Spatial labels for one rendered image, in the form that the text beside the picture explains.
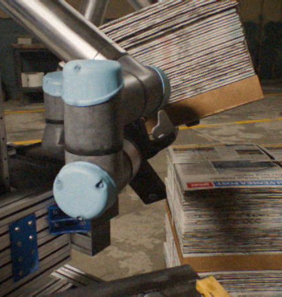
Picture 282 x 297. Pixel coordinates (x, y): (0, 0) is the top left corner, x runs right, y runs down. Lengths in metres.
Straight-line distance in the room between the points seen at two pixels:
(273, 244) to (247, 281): 0.11
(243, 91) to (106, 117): 0.35
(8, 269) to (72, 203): 0.75
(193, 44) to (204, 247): 0.51
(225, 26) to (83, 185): 0.43
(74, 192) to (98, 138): 0.07
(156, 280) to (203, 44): 0.42
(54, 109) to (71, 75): 0.80
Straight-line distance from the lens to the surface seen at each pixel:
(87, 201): 0.51
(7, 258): 1.24
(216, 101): 0.80
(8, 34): 7.38
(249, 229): 1.07
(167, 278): 0.72
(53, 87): 1.29
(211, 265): 1.10
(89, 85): 0.50
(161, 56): 0.81
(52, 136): 1.32
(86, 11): 1.42
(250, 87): 0.79
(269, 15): 9.09
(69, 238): 1.39
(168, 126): 0.78
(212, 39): 0.80
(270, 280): 1.16
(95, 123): 0.50
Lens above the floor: 1.19
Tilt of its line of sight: 16 degrees down
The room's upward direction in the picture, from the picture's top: straight up
